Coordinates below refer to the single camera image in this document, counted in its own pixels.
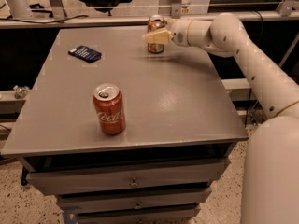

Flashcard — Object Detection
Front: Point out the top grey drawer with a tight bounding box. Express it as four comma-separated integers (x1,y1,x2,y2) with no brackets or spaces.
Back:
27,159,229,195

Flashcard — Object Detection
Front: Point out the small crumpled clear object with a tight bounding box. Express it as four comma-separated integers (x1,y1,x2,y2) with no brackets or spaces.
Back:
13,86,30,99

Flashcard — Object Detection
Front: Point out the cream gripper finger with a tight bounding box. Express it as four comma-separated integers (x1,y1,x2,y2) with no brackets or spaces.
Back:
143,29,173,45

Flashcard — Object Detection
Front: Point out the grey drawer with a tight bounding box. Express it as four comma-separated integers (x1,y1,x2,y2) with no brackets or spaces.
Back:
27,159,229,195
76,204,200,224
58,186,211,214

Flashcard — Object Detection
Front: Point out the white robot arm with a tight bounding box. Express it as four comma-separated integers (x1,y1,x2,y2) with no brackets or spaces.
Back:
144,13,299,224

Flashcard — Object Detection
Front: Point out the orange soda can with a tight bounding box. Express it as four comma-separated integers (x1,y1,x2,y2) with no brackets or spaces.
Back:
148,14,166,54

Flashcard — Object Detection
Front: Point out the black cable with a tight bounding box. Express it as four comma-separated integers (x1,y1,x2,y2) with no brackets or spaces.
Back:
0,14,89,25

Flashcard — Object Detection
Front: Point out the dark blue snack packet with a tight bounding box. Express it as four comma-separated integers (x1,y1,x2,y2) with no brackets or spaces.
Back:
68,45,102,63

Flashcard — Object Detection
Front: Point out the grey drawer cabinet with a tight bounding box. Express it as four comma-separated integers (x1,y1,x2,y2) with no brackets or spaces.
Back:
3,26,247,224

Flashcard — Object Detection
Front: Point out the red Coca-Cola can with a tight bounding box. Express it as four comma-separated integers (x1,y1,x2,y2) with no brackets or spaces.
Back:
93,83,125,135

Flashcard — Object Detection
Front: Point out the middle grey drawer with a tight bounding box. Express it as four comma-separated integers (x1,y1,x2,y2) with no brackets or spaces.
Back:
58,186,211,214

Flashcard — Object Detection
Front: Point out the bottom grey drawer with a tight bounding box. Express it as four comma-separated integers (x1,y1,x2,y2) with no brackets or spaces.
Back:
76,204,200,224

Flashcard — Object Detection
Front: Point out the grey metal rail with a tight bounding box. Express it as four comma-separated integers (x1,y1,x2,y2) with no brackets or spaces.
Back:
0,11,299,29

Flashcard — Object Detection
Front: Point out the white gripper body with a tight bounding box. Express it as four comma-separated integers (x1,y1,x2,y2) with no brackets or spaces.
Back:
168,19,191,47

